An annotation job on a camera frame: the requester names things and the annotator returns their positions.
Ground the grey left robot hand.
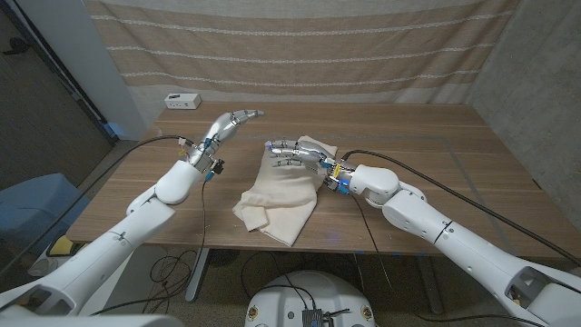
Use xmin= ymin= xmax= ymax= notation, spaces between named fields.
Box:
xmin=181 ymin=109 xmax=265 ymax=173

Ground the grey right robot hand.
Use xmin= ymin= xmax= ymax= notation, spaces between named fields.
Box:
xmin=265 ymin=138 xmax=358 ymax=194

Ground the cream cheesecloth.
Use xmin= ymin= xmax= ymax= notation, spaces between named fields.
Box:
xmin=231 ymin=134 xmax=340 ymax=248

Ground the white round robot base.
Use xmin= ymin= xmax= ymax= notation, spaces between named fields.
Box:
xmin=244 ymin=270 xmax=377 ymax=327

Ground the white power strip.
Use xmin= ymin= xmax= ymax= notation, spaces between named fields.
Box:
xmin=163 ymin=93 xmax=202 ymax=111

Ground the beige striped backdrop cloth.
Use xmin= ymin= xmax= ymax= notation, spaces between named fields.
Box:
xmin=83 ymin=0 xmax=522 ymax=131

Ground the grey table leg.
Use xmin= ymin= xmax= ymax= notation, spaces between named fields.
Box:
xmin=184 ymin=247 xmax=211 ymax=303
xmin=416 ymin=256 xmax=444 ymax=314

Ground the small grey base device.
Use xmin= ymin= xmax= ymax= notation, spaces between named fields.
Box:
xmin=301 ymin=308 xmax=335 ymax=327

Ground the dark door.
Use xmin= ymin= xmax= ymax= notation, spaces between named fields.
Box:
xmin=0 ymin=8 xmax=114 ymax=192

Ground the yellow floor pad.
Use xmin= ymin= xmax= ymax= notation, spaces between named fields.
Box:
xmin=47 ymin=234 xmax=85 ymax=257

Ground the blue padded seat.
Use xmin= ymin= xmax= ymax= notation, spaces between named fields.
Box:
xmin=0 ymin=173 xmax=90 ymax=255

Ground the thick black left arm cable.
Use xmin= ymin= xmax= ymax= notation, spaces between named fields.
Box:
xmin=0 ymin=134 xmax=192 ymax=273

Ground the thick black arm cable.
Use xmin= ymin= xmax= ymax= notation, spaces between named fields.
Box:
xmin=340 ymin=149 xmax=581 ymax=268
xmin=0 ymin=134 xmax=192 ymax=273

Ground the thin black left wrist cable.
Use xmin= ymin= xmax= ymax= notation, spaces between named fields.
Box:
xmin=197 ymin=179 xmax=209 ymax=273

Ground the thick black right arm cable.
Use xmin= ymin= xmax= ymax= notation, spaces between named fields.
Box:
xmin=340 ymin=149 xmax=581 ymax=268

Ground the black floor cable tangle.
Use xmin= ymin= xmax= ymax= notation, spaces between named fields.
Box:
xmin=143 ymin=249 xmax=199 ymax=314

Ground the black door handle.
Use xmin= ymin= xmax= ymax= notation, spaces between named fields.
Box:
xmin=2 ymin=36 xmax=31 ymax=56

